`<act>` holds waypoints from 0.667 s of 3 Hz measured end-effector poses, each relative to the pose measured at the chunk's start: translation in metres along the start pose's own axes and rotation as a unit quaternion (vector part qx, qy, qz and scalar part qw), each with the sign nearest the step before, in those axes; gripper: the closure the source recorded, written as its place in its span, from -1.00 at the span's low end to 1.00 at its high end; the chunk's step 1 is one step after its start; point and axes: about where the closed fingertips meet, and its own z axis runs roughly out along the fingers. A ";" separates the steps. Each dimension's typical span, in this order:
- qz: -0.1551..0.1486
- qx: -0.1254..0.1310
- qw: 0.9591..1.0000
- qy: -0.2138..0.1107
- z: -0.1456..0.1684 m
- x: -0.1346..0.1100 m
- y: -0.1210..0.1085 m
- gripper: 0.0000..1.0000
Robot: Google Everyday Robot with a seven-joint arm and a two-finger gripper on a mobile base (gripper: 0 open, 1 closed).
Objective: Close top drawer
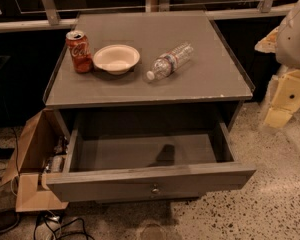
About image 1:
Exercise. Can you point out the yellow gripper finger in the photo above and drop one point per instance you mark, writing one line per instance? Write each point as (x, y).
(286, 100)

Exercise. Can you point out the grey top drawer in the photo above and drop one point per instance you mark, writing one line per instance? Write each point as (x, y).
(115, 167)

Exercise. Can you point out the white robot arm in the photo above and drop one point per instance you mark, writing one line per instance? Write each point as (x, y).
(284, 42)

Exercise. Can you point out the grey drawer cabinet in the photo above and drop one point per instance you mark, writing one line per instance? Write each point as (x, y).
(211, 87)

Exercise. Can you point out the clear plastic water bottle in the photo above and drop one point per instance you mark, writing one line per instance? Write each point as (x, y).
(169, 62)

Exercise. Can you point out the white paper bowl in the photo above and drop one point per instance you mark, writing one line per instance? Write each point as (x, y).
(116, 59)

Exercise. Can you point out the red cola can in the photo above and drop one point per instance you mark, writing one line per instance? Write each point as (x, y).
(78, 45)

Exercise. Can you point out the brown cardboard box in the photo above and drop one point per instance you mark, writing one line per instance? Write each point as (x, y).
(35, 146)

